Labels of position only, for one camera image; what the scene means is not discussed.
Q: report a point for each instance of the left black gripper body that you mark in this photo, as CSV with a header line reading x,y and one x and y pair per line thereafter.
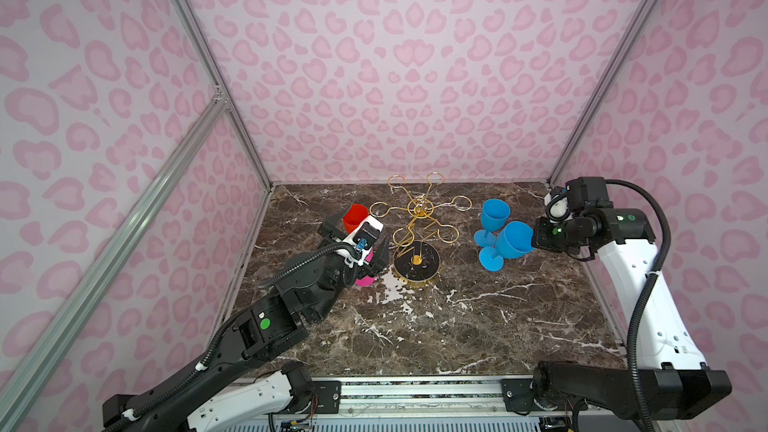
x,y
369,268

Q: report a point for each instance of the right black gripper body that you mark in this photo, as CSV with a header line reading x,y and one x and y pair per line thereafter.
x,y
550,235

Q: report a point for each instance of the pink plastic wine glass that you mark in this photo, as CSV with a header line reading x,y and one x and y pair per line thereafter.
x,y
368,275

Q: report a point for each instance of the blue wine glass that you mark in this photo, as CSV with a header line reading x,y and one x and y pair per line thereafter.
x,y
514,241
494,216

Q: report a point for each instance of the red plastic wine glass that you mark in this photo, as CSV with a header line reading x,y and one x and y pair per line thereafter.
x,y
353,218

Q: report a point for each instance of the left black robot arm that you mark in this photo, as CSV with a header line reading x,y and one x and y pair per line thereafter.
x,y
301,294

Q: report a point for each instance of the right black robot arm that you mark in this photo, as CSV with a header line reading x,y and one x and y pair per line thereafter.
x,y
666,376

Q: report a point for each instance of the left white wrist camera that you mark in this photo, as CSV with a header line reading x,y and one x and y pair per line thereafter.
x,y
361,241

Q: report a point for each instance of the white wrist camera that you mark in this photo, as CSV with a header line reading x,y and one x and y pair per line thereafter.
x,y
361,241
556,205

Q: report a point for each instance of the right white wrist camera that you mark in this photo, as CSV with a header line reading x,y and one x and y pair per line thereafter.
x,y
556,205

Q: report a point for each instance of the gold wire glass rack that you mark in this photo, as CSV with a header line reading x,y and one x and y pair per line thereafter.
x,y
416,260

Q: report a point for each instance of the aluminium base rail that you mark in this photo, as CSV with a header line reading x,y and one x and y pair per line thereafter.
x,y
414,399

